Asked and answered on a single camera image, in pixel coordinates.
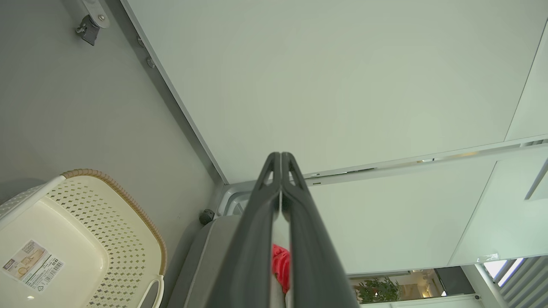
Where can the black round sofa foot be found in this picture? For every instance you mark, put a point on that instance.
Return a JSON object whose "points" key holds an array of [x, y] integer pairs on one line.
{"points": [[206, 217]]}

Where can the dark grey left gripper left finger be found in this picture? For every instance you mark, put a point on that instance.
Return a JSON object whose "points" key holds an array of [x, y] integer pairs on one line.
{"points": [[252, 239]]}

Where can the black partition leg foot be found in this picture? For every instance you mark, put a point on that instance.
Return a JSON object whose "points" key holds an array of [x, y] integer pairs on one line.
{"points": [[88, 31]]}

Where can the grey partition base rail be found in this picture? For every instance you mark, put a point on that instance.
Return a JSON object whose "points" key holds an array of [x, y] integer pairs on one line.
{"points": [[171, 98]]}

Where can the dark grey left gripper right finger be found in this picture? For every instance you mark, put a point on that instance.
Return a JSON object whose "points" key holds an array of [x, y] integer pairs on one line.
{"points": [[310, 248]]}

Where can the grey partition support leg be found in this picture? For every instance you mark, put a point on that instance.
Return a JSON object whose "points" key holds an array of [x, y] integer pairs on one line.
{"points": [[96, 10]]}

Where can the green potted plant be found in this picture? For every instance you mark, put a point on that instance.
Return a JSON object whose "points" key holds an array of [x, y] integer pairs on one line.
{"points": [[379, 291]]}

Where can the red white striped sports garment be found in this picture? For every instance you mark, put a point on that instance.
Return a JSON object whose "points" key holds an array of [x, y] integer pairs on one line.
{"points": [[281, 267]]}

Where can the cream perforated laundry basket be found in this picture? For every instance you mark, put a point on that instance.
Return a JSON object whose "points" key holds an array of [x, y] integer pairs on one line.
{"points": [[120, 231]]}

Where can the grey window blind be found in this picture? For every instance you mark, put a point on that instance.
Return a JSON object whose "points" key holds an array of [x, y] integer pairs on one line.
{"points": [[526, 282]]}

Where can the paper label with barcode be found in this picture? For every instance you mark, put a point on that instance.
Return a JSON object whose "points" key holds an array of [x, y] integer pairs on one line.
{"points": [[32, 267]]}

